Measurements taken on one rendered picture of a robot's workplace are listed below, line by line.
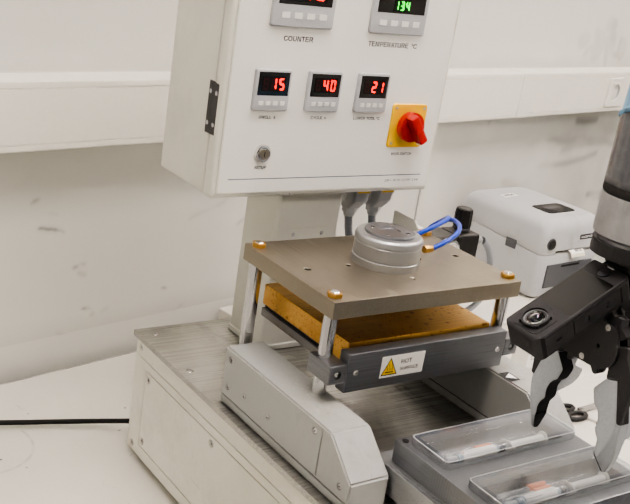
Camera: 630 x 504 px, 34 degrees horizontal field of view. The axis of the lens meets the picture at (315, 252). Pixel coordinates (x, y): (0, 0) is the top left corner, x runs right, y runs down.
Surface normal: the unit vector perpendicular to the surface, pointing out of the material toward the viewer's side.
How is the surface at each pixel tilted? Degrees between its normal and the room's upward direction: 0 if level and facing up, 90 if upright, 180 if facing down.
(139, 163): 90
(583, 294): 28
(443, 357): 90
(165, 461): 90
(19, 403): 0
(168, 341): 0
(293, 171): 90
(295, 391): 0
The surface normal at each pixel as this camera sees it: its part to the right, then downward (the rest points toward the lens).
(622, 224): -0.60, 0.18
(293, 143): 0.56, 0.34
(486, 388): -0.82, 0.07
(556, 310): -0.25, -0.80
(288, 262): 0.15, -0.94
